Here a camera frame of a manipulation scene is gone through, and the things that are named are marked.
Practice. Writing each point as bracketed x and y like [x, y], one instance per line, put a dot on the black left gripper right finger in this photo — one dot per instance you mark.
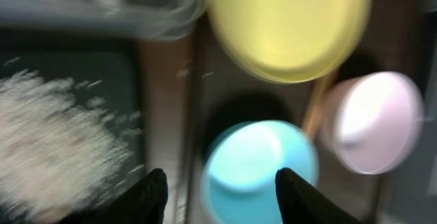
[301, 203]

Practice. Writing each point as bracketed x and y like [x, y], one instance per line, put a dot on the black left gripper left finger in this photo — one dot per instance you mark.
[143, 203]

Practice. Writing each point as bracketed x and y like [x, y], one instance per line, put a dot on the light blue bowl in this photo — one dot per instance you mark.
[238, 180]

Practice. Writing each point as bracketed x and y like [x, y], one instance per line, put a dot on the pale pink bowl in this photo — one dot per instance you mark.
[372, 123]

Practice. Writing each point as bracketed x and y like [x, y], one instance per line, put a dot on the yellow round plate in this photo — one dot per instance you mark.
[288, 41]

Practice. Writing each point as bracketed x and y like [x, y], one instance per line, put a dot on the black waste tray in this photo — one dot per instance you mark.
[105, 74]

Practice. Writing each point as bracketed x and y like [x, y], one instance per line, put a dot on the pile of white rice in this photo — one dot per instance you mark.
[55, 154]

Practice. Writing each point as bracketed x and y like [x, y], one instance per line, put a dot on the dark brown serving tray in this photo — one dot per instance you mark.
[224, 95]

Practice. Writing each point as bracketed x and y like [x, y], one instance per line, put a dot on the clear plastic bin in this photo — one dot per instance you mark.
[142, 19]

